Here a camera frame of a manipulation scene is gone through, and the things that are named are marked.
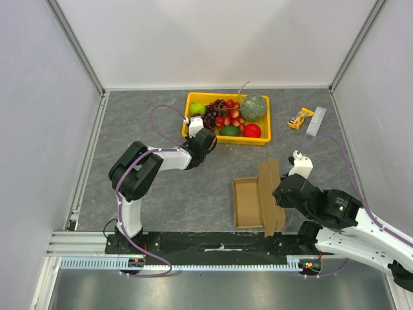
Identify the purple grape bunch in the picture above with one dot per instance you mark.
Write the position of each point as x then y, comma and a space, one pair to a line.
208, 117

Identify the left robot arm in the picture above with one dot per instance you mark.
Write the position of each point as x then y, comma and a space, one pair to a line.
132, 176

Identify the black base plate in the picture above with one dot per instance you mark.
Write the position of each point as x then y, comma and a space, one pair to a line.
223, 248

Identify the aluminium frame post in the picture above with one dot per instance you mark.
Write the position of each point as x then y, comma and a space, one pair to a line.
359, 39
70, 35

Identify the grey slim box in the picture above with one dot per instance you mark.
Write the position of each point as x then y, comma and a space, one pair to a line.
315, 123

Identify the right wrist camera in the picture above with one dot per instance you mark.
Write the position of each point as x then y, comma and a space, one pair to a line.
301, 164

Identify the red strawberry cluster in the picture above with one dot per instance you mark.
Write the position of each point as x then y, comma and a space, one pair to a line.
227, 112

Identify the red tomato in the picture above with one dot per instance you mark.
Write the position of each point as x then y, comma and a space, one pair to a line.
252, 131

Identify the green avocado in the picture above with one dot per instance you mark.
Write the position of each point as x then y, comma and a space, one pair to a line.
230, 130

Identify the green apple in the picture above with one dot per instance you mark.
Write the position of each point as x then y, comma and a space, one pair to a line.
197, 108

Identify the right aluminium frame post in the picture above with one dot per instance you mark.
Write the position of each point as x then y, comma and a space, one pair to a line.
359, 39

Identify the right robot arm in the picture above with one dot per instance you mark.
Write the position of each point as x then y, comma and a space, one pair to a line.
338, 223

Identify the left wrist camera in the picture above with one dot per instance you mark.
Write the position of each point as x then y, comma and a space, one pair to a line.
191, 126

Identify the slotted cable duct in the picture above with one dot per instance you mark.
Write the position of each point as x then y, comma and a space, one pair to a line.
128, 264

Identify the left aluminium frame post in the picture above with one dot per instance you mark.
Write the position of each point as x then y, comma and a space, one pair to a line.
70, 35

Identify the green netted melon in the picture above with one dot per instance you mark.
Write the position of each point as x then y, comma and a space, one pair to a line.
253, 106

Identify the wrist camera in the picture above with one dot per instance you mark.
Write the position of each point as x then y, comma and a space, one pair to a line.
191, 126
301, 164

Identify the yellow candy bar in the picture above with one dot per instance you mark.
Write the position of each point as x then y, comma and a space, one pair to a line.
296, 121

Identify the brown cardboard box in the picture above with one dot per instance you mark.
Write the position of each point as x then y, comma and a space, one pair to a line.
254, 205

